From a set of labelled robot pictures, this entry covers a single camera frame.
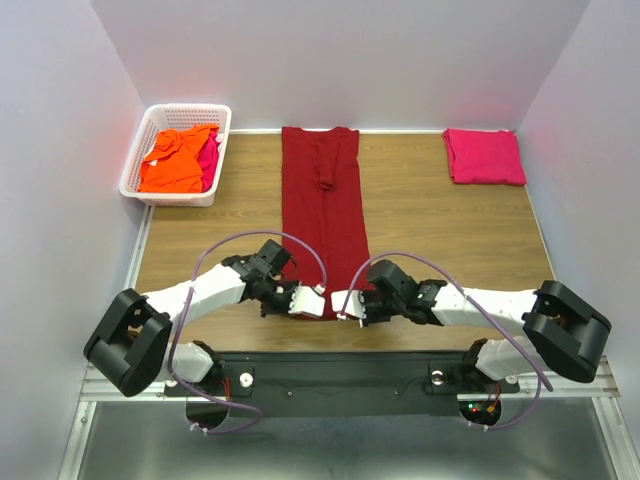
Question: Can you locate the dark red t shirt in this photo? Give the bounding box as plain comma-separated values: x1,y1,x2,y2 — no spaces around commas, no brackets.
281,127,370,296

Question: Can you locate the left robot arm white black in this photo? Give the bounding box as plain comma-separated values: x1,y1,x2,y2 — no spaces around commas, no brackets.
83,240,297,397

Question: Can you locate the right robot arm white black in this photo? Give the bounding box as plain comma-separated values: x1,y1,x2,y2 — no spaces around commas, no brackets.
332,259,612,390

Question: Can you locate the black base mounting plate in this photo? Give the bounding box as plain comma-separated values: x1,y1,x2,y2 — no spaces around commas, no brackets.
164,349,521,419

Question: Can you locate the pink t shirt in basket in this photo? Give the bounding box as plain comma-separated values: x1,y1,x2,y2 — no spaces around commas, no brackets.
197,131,220,192

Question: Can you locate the orange t shirt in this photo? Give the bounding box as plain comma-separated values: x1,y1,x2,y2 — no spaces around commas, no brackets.
138,124,219,194

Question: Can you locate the white plastic laundry basket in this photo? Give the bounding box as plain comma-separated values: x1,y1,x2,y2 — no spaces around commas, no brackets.
119,103,232,208

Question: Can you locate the folded pink t shirt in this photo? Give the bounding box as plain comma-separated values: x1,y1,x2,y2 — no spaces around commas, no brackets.
443,128,527,186

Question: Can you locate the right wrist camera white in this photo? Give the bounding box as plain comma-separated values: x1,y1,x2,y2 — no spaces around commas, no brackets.
330,290,366,320

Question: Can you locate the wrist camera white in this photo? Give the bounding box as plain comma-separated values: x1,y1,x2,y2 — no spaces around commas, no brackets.
330,290,366,320
288,284,325,318

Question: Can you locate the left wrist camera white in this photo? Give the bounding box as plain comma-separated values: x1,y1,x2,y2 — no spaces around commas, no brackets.
288,284,325,318

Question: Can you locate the aluminium frame rail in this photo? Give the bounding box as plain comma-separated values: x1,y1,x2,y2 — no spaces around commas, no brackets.
80,358,620,402

